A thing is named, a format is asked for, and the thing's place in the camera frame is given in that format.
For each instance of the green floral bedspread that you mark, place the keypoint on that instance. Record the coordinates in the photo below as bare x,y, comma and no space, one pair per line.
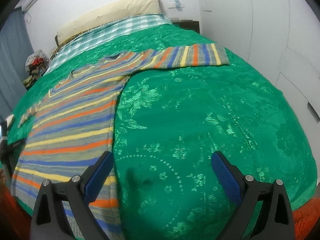
263,136

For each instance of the cream pillow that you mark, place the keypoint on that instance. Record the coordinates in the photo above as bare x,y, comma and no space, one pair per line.
111,12

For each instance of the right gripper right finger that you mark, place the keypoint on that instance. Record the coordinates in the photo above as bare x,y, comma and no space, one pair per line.
275,218

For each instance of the checkered teal bed sheet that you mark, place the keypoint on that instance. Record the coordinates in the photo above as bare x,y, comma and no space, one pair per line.
105,33

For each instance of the blue-grey curtain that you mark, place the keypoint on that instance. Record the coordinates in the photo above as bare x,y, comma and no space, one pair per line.
15,49

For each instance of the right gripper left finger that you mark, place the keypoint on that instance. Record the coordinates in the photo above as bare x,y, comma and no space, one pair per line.
49,220

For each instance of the orange fleece trousers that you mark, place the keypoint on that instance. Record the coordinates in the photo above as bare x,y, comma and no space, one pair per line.
305,218

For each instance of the dark bedside table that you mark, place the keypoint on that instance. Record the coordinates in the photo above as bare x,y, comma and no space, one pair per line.
188,25

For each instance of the striped knit sweater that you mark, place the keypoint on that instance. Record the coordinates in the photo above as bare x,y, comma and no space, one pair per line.
157,112

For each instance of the white wardrobe doors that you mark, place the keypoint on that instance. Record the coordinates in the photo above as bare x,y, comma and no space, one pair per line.
280,38

